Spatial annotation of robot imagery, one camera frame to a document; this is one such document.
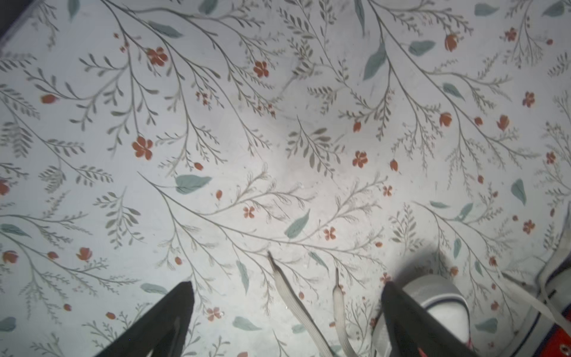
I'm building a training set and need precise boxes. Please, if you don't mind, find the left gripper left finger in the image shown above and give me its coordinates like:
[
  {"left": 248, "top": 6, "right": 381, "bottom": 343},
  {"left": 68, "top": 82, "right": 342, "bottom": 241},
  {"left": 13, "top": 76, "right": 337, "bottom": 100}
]
[{"left": 98, "top": 282, "right": 195, "bottom": 357}]

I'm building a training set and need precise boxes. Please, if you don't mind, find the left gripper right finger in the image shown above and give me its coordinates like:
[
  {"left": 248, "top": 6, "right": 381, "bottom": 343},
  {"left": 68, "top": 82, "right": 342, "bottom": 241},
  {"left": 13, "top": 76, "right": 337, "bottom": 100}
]
[{"left": 381, "top": 281, "right": 476, "bottom": 356}]

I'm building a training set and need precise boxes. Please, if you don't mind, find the red canvas sneaker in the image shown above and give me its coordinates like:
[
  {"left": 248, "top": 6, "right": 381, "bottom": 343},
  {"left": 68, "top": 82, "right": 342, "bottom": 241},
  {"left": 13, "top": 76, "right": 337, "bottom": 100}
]
[
  {"left": 501, "top": 216, "right": 570, "bottom": 356},
  {"left": 268, "top": 252, "right": 475, "bottom": 356}
]

